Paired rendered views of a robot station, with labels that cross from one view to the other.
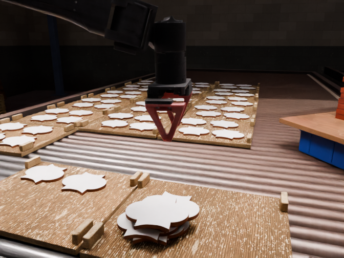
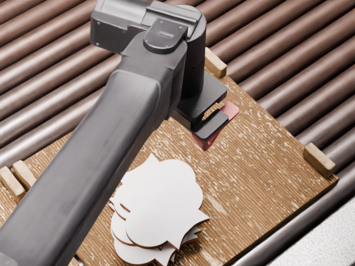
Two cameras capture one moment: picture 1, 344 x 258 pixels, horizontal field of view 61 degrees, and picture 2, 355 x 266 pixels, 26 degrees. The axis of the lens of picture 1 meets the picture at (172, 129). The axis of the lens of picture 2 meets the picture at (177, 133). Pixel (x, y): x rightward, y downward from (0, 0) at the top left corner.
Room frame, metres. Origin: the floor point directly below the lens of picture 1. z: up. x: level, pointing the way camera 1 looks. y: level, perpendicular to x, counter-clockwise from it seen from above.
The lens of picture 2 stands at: (0.21, 0.50, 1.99)
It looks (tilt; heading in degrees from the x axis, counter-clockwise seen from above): 54 degrees down; 304
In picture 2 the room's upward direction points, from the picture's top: straight up
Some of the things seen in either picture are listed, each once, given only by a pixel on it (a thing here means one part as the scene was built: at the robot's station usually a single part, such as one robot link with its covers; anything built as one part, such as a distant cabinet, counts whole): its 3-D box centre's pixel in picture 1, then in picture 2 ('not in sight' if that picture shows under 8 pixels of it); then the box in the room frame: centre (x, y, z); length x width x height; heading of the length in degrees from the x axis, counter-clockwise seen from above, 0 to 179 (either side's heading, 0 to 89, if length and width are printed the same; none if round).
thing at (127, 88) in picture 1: (139, 88); not in sight; (2.63, 0.29, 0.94); 0.41 x 0.35 x 0.04; 72
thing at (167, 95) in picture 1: (174, 105); not in sight; (0.58, 0.00, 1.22); 0.07 x 0.07 x 0.09; 80
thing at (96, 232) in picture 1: (93, 234); not in sight; (0.53, 0.17, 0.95); 0.06 x 0.02 x 0.03; 162
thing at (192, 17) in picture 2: (169, 37); (175, 36); (0.55, 0.00, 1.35); 0.07 x 0.06 x 0.07; 13
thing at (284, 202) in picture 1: (283, 201); (213, 63); (0.66, -0.29, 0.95); 0.06 x 0.02 x 0.03; 162
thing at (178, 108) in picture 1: (168, 114); (200, 121); (0.51, 0.01, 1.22); 0.07 x 0.07 x 0.09; 80
